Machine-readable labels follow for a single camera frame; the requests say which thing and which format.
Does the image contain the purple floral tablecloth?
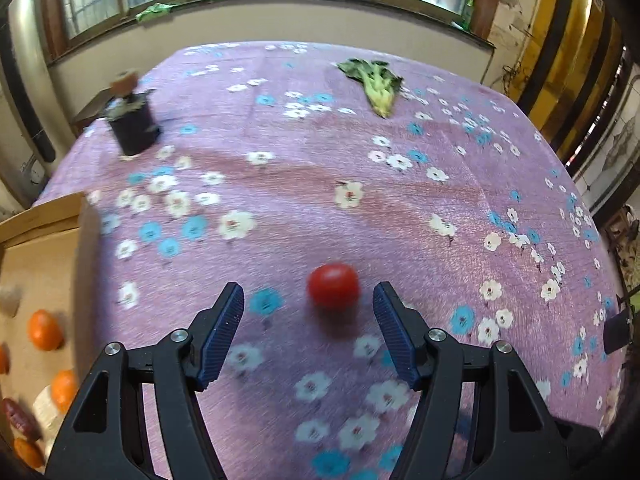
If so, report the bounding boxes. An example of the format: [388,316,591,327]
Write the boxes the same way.
[42,42,622,479]

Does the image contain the green bottle on windowsill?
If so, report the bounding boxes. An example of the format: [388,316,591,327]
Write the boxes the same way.
[454,0,474,32]

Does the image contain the tall standing air conditioner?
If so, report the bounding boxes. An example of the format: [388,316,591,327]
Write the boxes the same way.
[1,0,75,208]

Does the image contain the small red tomato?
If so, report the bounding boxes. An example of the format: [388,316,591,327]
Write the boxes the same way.
[307,262,360,311]

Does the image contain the green leafy vegetable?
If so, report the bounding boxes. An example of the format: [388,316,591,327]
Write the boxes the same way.
[337,58,404,119]

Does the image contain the beige round cake piece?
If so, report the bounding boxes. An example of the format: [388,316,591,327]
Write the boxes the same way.
[0,286,22,318]

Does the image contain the orange tangerine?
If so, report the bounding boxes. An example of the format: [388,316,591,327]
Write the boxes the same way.
[0,344,10,375]
[27,309,64,351]
[13,438,46,469]
[50,370,78,414]

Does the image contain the shallow cardboard box tray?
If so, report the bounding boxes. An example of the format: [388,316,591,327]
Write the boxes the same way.
[0,192,101,474]

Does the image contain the green cloth on windowsill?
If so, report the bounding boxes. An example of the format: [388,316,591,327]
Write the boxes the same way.
[136,2,174,23]

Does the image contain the large dark red jujube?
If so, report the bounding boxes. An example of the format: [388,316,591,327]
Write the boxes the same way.
[1,398,42,441]

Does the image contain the black pot with wooden knob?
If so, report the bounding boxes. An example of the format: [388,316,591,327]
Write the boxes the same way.
[102,70,160,156]

